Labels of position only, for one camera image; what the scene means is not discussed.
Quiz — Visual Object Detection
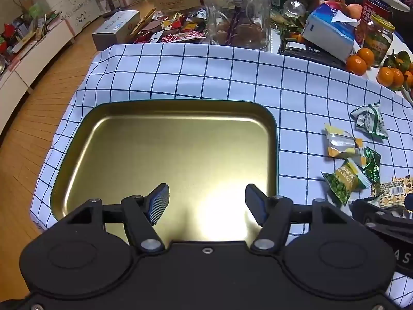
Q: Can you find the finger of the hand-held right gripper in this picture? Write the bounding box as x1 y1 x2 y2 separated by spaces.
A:
350 194 413 226

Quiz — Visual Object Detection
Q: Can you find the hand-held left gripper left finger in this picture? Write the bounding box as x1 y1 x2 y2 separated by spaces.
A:
60 183 170 254

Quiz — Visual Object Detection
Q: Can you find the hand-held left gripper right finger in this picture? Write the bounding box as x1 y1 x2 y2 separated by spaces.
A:
245 183 354 254

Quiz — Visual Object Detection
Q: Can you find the green pea snack packet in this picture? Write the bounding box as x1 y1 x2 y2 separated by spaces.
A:
321 158 371 206

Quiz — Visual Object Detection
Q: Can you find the brown white patterned candy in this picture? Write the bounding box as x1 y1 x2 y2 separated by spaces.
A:
370 175 413 208

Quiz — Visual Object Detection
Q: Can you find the green foil candy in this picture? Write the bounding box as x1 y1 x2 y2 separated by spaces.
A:
361 146 382 184

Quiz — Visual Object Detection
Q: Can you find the teal tin tray gold inside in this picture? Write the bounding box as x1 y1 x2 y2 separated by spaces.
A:
50 100 279 231

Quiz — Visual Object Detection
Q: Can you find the yellow silver snack packet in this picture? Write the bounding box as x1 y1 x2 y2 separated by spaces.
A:
324 124 364 159

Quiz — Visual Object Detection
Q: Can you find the white green snack packet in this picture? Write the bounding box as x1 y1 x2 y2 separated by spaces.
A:
350 103 389 140

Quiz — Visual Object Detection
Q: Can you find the white blue checked tablecloth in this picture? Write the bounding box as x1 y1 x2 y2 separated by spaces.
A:
30 43 413 307

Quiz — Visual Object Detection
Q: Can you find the pile of leafy tangerines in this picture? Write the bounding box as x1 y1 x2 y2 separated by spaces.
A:
377 51 413 91

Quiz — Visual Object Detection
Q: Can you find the orange tangerine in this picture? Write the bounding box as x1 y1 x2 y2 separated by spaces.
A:
346 55 368 75
358 47 375 67

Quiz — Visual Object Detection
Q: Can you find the black flat packet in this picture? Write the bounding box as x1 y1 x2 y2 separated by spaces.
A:
277 40 347 70

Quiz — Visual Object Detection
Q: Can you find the glass jar green label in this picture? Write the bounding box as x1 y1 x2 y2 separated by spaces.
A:
364 14 396 68

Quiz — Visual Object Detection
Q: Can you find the small tangerine with leaves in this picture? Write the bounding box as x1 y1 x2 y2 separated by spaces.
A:
281 26 304 44

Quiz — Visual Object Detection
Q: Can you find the pile of colourful snack wrappers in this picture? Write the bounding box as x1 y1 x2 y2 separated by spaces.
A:
134 9 209 44

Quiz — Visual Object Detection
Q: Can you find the blue white tissue pack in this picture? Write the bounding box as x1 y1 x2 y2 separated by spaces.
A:
301 3 362 63

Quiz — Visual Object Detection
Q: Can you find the grey cardboard box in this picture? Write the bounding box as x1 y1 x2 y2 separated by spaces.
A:
92 10 141 51

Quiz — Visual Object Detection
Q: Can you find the white low cabinet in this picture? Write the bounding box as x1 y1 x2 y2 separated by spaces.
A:
0 18 76 136

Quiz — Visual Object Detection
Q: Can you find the peach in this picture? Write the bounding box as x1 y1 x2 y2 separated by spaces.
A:
347 3 363 20

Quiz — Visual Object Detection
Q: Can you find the clear glass lid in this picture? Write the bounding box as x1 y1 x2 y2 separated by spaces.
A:
283 0 306 18

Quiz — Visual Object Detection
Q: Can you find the red can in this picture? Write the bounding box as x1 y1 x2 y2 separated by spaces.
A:
356 0 392 39

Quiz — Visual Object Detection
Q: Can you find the large clear glass jar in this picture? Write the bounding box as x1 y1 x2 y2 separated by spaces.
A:
201 0 272 50

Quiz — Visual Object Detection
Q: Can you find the clutter of papers and books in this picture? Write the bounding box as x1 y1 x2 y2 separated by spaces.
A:
0 2 62 68

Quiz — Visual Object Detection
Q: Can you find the black purple cord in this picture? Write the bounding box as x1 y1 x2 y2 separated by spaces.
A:
224 0 243 46

